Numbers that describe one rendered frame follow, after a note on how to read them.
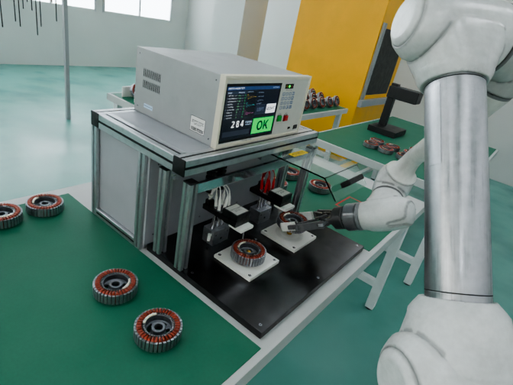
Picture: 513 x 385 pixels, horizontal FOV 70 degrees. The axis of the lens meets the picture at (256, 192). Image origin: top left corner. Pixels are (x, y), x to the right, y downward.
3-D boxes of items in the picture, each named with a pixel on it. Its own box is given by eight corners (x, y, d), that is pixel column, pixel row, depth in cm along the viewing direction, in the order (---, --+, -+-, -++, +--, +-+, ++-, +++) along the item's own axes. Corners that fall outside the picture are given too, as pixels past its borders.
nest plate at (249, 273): (279, 263, 120) (279, 260, 120) (249, 282, 109) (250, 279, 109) (244, 241, 128) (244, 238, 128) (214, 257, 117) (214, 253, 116)
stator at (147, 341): (191, 333, 91) (192, 322, 89) (156, 363, 82) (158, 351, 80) (158, 310, 95) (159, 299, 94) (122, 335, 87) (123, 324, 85)
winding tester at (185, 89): (298, 132, 137) (311, 76, 128) (215, 150, 104) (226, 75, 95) (222, 102, 156) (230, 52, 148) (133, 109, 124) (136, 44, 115)
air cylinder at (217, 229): (227, 238, 127) (230, 225, 125) (212, 246, 122) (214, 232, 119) (217, 232, 130) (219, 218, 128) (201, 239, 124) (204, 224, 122)
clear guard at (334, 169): (366, 185, 132) (371, 169, 130) (335, 202, 114) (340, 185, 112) (292, 153, 149) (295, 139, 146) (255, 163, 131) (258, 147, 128)
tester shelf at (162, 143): (316, 143, 145) (318, 131, 143) (183, 177, 94) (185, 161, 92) (233, 110, 168) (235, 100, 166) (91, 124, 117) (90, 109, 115)
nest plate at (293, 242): (315, 238, 139) (316, 236, 138) (294, 253, 127) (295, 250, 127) (283, 221, 146) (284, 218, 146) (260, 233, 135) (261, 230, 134)
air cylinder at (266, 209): (269, 218, 146) (272, 206, 143) (257, 224, 140) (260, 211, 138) (259, 213, 148) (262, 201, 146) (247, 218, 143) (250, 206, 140)
